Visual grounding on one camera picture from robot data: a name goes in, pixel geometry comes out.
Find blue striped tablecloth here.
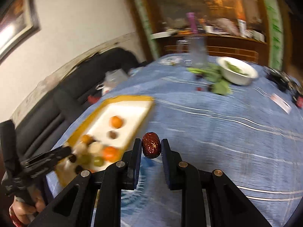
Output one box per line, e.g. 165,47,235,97
45,53,303,227

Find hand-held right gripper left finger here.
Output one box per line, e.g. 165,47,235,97
28,138,142,227

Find red date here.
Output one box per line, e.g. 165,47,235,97
141,132,162,159

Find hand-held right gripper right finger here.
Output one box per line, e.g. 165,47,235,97
161,138,273,227

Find white fruit chunk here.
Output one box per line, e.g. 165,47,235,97
89,141,104,156
73,143,87,156

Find green leafy vegetables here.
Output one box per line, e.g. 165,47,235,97
187,64,233,96

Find red black small box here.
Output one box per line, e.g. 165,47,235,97
292,95,303,109

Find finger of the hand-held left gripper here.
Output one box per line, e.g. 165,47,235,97
21,146,73,178

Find black device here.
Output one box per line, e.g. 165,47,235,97
266,67,300,93

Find purple bottle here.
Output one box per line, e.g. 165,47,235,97
187,12,199,35

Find wooden cabinet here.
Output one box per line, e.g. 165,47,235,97
151,32,268,64

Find crumpled pale plastic bag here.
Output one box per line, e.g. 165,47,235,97
212,18,238,35

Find white plate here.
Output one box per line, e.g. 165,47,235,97
163,57,184,65

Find yellow rimmed white tray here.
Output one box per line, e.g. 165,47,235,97
57,95,155,187

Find black sofa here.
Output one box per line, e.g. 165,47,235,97
14,47,147,166

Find large orange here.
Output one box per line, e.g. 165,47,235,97
109,115,123,128
102,146,121,162

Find clear plastic bag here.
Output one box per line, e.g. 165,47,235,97
104,69,129,93

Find framed wall picture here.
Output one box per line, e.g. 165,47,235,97
0,0,41,62

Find white bowl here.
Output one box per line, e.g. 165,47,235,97
216,56,259,86

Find person's left hand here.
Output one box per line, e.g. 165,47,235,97
9,189,46,226

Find white container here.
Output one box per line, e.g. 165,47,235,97
237,19,248,37

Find white plastic bag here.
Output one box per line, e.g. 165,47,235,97
96,84,112,95

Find flat white box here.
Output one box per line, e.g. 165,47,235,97
150,31,177,39

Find clear plastic bottle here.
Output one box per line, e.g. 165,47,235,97
188,37,207,69

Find white red card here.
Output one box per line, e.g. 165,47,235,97
270,93,293,114

